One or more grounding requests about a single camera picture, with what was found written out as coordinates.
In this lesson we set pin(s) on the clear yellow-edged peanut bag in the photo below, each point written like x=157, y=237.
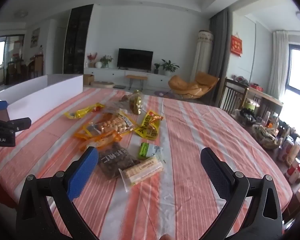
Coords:
x=107, y=126

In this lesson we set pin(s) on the orange lounge chair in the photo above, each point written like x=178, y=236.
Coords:
x=187, y=87

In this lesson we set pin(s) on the long yellow snack packet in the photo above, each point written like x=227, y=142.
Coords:
x=82, y=112

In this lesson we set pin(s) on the white round vase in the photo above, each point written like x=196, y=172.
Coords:
x=98, y=65

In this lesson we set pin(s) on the clear wafer biscuit packet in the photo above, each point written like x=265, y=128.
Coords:
x=142, y=171

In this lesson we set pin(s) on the person's right hand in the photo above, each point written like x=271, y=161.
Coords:
x=166, y=237

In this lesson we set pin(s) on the clear bag of brown snacks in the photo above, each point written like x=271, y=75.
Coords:
x=115, y=110

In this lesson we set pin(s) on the window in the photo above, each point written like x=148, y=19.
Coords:
x=298, y=67

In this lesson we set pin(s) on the white curtain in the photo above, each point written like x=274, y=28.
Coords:
x=277, y=62

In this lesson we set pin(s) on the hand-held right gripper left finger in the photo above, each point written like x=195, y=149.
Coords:
x=82, y=170

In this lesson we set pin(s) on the white covered standing air conditioner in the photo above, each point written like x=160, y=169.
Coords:
x=202, y=52

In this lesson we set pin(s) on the orange snack packet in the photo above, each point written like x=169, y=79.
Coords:
x=100, y=142

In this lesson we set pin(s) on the dark glass cabinet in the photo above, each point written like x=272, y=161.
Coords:
x=77, y=40

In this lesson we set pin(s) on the green plant in vase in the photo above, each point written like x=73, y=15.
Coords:
x=106, y=60

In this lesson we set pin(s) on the round beige floor cushion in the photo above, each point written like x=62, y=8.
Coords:
x=103, y=84

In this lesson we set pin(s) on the dark nut packet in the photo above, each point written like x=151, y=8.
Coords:
x=115, y=160

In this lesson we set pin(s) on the cardboard box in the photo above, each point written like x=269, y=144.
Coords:
x=88, y=80

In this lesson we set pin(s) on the framed wall picture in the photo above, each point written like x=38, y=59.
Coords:
x=35, y=37

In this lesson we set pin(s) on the green pot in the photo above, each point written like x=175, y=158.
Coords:
x=251, y=105

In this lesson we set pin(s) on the white box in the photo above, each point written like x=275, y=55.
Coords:
x=40, y=97

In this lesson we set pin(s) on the orange striped tablecloth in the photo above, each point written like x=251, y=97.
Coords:
x=190, y=135

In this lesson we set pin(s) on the grey curtain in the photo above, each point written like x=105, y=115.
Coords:
x=220, y=42

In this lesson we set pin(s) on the red flower arrangement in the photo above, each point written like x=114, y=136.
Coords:
x=91, y=58

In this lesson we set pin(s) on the wooden side desk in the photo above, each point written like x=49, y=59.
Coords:
x=265, y=95

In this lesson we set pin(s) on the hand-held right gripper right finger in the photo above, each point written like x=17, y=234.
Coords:
x=216, y=172

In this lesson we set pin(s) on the red wall hanging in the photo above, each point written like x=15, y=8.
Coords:
x=236, y=45

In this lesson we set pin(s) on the yellow cartoon snack packet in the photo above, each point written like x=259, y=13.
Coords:
x=148, y=127

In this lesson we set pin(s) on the green white drink carton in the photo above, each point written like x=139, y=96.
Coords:
x=146, y=151

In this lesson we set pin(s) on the white television cabinet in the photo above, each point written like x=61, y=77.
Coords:
x=155, y=78

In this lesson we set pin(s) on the small green potted plant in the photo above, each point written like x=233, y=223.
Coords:
x=157, y=68

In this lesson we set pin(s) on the large green potted plant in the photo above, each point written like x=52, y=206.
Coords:
x=168, y=66

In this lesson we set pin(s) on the black television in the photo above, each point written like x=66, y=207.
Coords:
x=135, y=58

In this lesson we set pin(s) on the purple floor mat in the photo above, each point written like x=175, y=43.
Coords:
x=165, y=93

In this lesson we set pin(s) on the gold snack bag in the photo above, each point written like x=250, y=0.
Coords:
x=136, y=103

